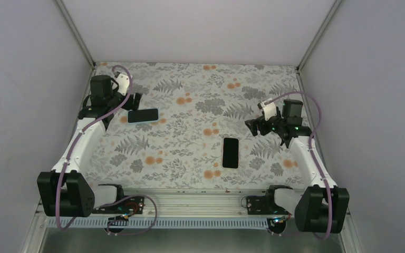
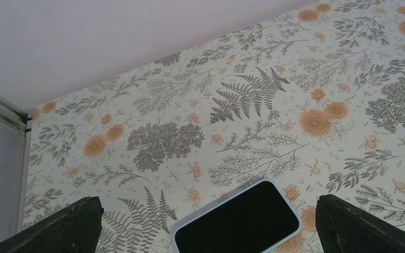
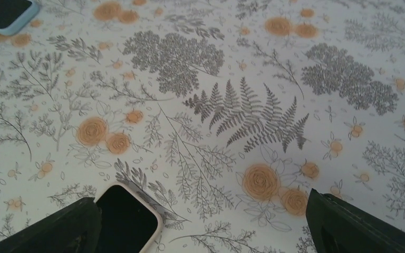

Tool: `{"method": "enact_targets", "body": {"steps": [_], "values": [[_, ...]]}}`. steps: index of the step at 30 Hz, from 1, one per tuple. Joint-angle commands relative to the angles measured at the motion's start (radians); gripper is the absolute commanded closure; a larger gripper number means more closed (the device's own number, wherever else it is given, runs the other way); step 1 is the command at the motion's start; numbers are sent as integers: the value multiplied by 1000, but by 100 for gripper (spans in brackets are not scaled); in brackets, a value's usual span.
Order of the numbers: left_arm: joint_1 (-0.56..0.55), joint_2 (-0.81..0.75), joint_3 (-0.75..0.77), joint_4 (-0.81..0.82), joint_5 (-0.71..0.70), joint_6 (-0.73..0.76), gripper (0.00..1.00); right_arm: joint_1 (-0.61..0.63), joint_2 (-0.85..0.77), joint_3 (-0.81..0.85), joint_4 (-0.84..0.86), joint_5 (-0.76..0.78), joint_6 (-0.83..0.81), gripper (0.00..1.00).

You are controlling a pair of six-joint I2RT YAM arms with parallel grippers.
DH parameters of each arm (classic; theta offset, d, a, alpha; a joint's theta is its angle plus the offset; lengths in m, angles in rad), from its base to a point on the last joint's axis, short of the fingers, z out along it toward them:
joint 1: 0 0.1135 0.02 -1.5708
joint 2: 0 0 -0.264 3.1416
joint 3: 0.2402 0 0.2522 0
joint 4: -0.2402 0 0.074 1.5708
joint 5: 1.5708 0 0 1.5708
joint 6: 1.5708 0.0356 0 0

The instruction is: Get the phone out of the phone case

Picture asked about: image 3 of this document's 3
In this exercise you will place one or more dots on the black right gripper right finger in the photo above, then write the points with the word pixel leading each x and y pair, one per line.
pixel 337 226

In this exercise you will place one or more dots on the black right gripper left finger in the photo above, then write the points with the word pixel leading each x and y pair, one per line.
pixel 75 228

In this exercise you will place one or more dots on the black phone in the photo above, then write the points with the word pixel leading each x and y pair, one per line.
pixel 125 220
pixel 11 10

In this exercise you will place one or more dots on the beige phone case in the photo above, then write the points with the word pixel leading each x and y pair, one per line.
pixel 155 223

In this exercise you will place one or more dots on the light blue phone case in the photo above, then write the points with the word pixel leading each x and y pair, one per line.
pixel 23 20

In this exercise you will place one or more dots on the floral patterned table mat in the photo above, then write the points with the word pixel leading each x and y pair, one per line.
pixel 223 115

